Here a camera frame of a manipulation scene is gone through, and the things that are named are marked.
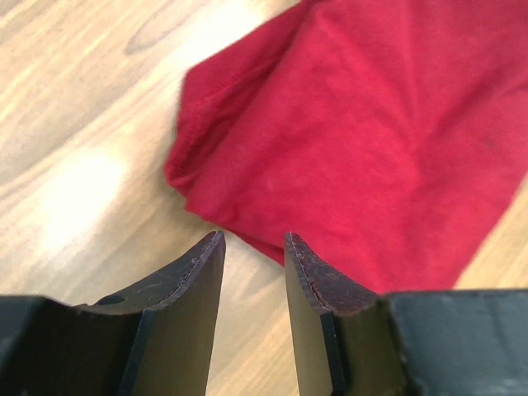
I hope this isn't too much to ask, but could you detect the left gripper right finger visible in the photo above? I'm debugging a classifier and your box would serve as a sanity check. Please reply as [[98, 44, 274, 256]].
[[285, 233, 527, 395]]

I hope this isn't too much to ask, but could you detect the red t shirt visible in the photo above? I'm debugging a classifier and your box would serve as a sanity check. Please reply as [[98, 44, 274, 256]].
[[164, 1, 527, 293]]

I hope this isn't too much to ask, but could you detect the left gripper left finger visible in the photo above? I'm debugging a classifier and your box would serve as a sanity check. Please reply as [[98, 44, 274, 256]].
[[1, 231, 226, 395]]

